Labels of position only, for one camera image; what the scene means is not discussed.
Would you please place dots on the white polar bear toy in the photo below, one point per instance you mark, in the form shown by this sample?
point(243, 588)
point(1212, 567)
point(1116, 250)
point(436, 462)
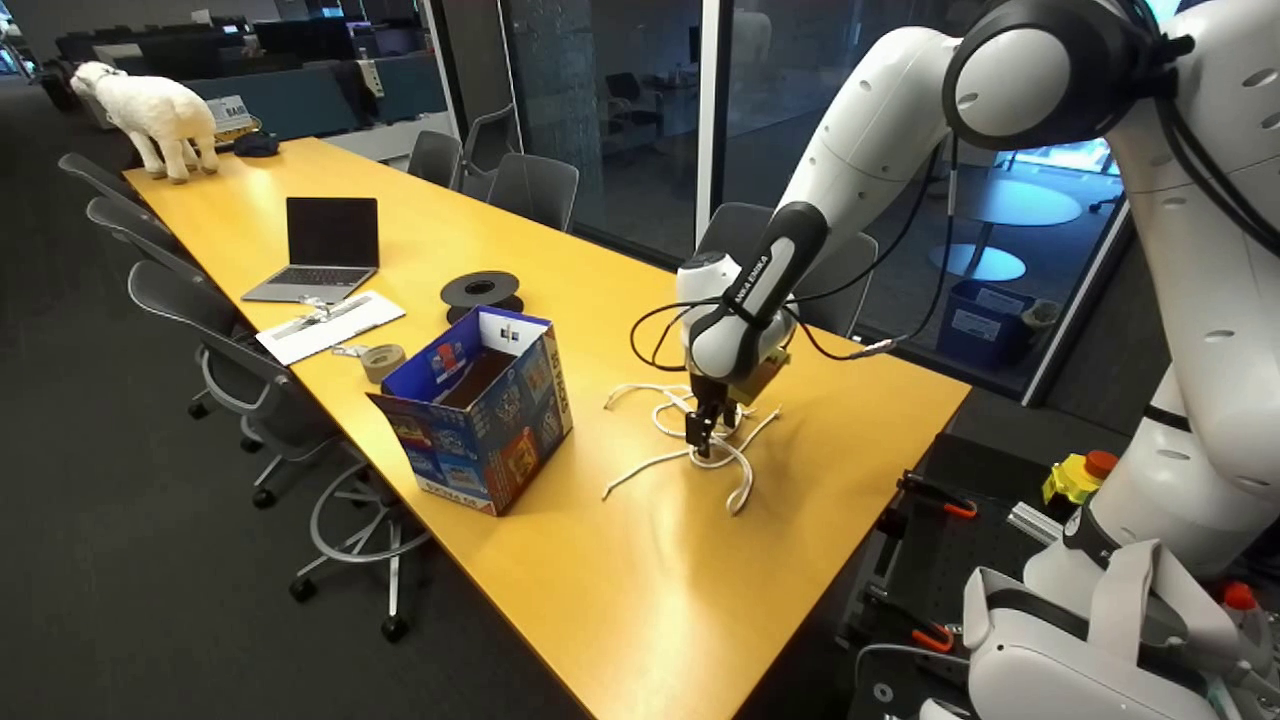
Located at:
point(164, 120)

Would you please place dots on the open grey laptop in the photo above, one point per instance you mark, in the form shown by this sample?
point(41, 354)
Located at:
point(333, 245)

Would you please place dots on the grey office chair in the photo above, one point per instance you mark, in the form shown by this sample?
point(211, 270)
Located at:
point(98, 176)
point(538, 191)
point(352, 523)
point(436, 156)
point(833, 287)
point(144, 234)

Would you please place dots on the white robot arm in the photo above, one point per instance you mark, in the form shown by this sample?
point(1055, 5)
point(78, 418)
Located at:
point(1188, 114)

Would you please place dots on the grey tape roll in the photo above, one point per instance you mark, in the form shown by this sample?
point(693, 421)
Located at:
point(381, 363)

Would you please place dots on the white paper sheets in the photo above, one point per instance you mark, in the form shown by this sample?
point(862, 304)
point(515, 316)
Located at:
point(326, 329)

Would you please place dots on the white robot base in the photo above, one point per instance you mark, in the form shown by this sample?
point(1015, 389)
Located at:
point(1116, 618)

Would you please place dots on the blue snack cardboard box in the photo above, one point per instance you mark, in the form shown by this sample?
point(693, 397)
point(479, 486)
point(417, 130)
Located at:
point(483, 408)

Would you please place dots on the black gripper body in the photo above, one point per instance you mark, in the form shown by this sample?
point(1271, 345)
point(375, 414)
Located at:
point(735, 357)

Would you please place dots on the black filament spool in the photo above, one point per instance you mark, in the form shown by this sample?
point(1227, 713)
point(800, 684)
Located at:
point(483, 289)

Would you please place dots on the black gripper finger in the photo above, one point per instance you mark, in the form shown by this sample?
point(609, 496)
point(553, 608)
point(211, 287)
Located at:
point(699, 424)
point(727, 421)

